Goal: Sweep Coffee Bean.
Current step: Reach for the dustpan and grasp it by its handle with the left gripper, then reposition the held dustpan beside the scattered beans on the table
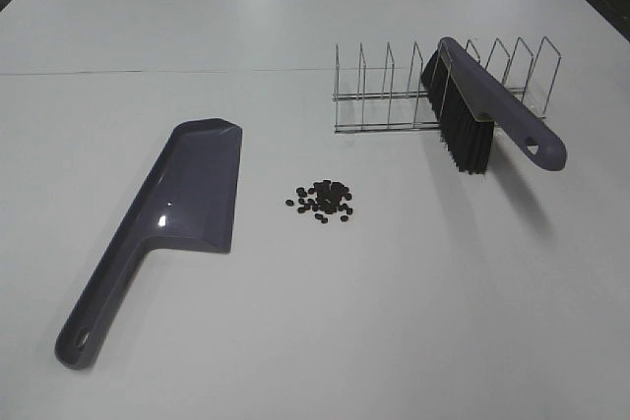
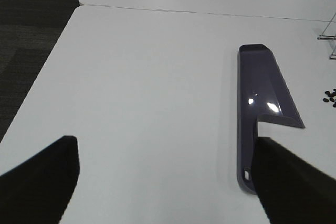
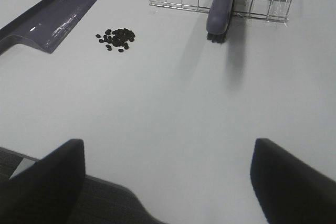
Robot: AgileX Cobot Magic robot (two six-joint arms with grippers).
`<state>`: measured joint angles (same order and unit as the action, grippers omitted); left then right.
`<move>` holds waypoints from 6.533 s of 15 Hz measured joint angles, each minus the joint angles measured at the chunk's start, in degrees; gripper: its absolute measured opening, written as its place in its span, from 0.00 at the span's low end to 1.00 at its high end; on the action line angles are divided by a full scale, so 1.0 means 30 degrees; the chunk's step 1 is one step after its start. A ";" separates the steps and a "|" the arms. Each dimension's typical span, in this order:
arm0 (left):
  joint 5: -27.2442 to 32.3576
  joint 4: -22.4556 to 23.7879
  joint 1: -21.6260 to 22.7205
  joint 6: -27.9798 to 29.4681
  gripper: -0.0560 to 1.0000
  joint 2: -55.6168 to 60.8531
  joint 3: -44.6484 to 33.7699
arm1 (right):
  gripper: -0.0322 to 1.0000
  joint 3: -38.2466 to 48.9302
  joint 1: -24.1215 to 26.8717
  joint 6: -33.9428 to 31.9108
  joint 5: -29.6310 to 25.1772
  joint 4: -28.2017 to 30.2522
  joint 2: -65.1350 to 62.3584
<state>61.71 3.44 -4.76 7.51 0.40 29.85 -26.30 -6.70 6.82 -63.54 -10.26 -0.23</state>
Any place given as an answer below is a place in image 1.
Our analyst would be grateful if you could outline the pile of coffee beans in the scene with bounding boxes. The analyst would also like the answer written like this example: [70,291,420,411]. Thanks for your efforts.
[283,179,354,224]

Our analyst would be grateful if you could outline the purple plastic dustpan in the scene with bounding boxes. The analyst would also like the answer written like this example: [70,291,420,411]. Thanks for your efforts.
[54,118,243,370]

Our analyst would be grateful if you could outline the purple hand brush black bristles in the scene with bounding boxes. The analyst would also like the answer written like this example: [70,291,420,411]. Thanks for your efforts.
[420,36,567,174]

